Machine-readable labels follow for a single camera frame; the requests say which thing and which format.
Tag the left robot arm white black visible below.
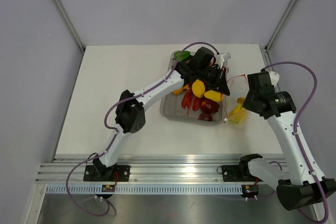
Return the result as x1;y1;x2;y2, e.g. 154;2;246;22
83;42;230;183

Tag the white slotted cable duct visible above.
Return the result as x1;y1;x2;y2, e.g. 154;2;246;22
46;184;243;195

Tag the yellow lemon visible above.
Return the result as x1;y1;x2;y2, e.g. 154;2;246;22
192;79;206;98

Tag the dark red round fruit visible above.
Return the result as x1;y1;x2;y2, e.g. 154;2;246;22
198;112;213;122

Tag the clear zip bag orange zipper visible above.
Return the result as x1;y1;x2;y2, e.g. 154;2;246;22
224;74;249;129

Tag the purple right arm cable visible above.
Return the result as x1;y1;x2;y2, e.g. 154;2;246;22
261;61;330;222

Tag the clear plastic food bin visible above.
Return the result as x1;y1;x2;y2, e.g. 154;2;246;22
160;50;228;127

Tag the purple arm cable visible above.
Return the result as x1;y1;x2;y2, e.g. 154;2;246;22
65;41;220;217
261;61;330;222

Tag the red apple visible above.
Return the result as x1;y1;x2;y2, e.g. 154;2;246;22
200;99;220;113

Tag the aluminium frame post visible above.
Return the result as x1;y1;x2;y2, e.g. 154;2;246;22
265;0;299;53
52;0;86;55

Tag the red crayfish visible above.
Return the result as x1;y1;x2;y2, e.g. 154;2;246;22
181;90;202;116

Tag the aluminium mounting rail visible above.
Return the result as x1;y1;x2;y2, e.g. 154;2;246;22
35;155;322;184

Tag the green bell pepper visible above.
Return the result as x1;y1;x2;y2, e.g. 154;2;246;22
173;51;192;62

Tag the right aluminium frame post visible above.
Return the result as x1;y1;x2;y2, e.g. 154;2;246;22
265;0;299;53

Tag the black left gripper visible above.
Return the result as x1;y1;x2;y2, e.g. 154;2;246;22
197;66;229;95

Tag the yellow banana bunch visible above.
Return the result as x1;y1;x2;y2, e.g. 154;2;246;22
227;97;247;127

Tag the left aluminium frame post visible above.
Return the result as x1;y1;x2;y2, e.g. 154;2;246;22
52;0;86;55

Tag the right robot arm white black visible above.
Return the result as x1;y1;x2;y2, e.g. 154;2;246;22
221;71;335;210

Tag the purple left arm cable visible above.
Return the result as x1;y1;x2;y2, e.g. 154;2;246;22
65;41;220;217

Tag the yellow ginger root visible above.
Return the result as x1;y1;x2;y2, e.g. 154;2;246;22
172;84;190;95

